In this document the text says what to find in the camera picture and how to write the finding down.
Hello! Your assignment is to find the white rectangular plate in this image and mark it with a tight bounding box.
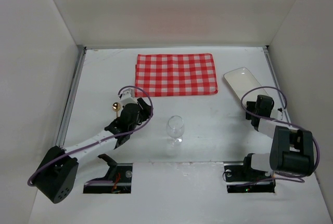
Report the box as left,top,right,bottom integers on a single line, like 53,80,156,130
223,67,268,105

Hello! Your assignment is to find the clear wine glass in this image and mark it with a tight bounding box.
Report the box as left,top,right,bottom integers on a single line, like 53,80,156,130
166,115,185,146

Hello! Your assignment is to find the red white checkered cloth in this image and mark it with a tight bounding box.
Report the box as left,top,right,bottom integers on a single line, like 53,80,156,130
135,53,218,97

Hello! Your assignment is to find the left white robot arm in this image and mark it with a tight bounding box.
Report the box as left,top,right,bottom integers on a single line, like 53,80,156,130
28,98,153,204

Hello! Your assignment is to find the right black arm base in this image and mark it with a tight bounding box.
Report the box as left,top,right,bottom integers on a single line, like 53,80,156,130
222,153,276,193

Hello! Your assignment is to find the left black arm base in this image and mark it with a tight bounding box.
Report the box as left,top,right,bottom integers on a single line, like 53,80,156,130
83,154,133,194

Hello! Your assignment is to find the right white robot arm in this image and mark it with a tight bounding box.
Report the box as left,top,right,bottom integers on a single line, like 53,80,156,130
244,95,315,177

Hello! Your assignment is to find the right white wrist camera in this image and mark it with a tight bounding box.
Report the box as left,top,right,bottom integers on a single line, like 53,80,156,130
276,108,284,121

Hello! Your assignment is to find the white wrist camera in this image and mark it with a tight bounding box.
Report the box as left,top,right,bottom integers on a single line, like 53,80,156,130
276,108,284,121
119,89,137,106

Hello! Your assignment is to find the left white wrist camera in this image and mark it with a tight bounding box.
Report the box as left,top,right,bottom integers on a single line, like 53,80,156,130
119,89,137,106

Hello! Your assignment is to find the gold spoon teal handle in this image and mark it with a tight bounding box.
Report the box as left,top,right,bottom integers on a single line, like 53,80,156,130
112,102,121,117

